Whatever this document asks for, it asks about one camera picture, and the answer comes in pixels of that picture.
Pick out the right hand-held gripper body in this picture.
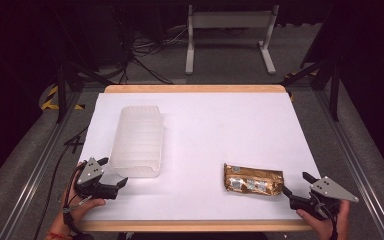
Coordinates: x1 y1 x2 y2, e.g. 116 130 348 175
289 176 360 221

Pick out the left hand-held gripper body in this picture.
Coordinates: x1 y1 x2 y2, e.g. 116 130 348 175
74 157 120 201

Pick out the golden foil snack packet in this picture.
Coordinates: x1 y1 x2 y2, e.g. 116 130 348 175
223 162 285 197

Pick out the clear plastic container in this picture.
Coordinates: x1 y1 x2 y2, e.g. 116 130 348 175
109 105 165 179

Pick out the person's right hand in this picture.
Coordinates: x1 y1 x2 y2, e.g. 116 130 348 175
295 199 352 240

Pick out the person's left hand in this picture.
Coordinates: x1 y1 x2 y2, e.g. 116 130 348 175
53 161 107 235

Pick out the black tripod stand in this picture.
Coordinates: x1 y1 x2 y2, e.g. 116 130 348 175
50 6 115 125
279 55 343 122

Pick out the yellow black hazard tape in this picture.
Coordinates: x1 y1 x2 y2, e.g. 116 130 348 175
39 84 86 111

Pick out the white table sheet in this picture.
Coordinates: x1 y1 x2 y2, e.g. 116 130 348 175
79 92 322 222

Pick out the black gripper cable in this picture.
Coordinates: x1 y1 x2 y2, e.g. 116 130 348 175
314 193 340 240

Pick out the aluminium floor rail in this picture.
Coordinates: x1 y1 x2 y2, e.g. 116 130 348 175
0 90 83 240
313 89 384 240

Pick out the long black cable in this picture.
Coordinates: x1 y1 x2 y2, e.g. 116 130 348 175
33 125 90 240

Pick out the red wrist bracelet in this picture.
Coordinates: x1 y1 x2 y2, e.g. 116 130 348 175
45 231 69 240

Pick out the tangle of black floor cables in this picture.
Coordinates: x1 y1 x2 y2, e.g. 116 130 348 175
112 6 188 85

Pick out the white metal stand frame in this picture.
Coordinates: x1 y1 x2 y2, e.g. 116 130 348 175
184 4 280 76

